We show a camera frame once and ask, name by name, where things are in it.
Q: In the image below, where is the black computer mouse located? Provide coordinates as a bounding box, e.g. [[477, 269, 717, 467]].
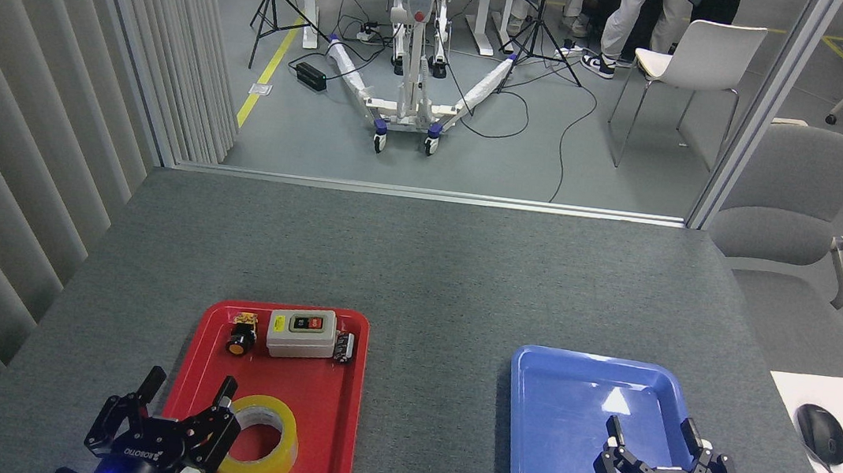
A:
[[791, 402, 843, 467]]

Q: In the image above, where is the red plastic tray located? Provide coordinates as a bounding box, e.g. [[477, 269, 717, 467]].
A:
[[155, 289, 372, 473]]

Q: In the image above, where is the person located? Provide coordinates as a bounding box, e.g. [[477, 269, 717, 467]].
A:
[[579, 0, 692, 88]]

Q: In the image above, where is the grey two-button switch box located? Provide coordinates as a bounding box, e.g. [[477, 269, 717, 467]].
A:
[[264, 304, 340, 364]]

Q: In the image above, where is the grey office chair with armrest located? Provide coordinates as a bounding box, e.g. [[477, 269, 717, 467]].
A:
[[693, 116, 843, 379]]

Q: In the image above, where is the long black floor cable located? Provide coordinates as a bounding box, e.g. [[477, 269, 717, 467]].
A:
[[548, 66, 604, 208]]

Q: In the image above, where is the white plastic chair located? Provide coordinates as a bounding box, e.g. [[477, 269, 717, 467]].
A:
[[604, 10, 769, 184]]

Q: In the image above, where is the black yellow push button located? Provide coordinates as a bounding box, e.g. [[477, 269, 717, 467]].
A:
[[226, 311, 261, 359]]

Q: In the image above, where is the small black terminal block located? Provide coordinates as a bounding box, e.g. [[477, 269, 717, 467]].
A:
[[332, 330, 357, 365]]

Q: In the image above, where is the grey ribbed partition panel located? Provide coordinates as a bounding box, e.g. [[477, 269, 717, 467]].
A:
[[0, 0, 255, 473]]

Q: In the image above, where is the white stand on wheels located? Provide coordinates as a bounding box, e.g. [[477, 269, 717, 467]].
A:
[[315, 0, 524, 169]]

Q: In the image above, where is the yellow tape roll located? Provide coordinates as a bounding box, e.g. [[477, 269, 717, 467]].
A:
[[215, 391, 304, 473]]

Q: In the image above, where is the silver post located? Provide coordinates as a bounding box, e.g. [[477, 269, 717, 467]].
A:
[[684, 0, 843, 244]]

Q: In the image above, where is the black tripod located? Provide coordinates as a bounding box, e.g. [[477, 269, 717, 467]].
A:
[[244, 0, 336, 78], [497, 0, 592, 89]]

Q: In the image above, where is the blue plastic tray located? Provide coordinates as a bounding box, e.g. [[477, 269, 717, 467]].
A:
[[498, 343, 744, 473]]

